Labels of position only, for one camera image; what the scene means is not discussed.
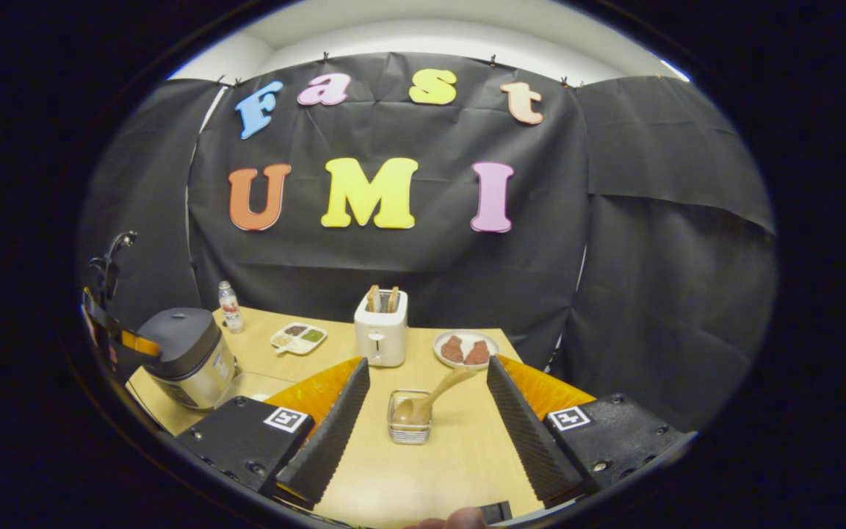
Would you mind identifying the white toaster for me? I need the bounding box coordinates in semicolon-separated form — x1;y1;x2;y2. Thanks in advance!
354;285;409;368

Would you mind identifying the metal wire chopstick holder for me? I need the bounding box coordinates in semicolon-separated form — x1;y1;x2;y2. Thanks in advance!
386;389;434;446

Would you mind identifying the wooden spoon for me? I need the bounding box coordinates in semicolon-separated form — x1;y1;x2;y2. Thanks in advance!
392;367;477;427

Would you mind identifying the white round plate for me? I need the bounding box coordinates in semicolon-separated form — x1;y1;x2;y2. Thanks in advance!
433;330;500;370

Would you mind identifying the white divided condiment tray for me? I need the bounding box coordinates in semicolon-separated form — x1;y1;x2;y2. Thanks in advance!
270;323;328;356

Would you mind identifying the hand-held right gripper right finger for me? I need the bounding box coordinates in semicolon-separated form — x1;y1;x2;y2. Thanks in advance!
486;356;692;508

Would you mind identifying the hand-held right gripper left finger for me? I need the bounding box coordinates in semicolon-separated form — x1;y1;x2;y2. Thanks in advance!
173;357;371;508

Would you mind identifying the clear plastic bottle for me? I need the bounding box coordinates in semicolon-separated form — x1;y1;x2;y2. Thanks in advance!
218;281;245;334

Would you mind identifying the silver black rice cooker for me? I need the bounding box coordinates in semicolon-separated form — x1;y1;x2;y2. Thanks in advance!
137;307;239;411

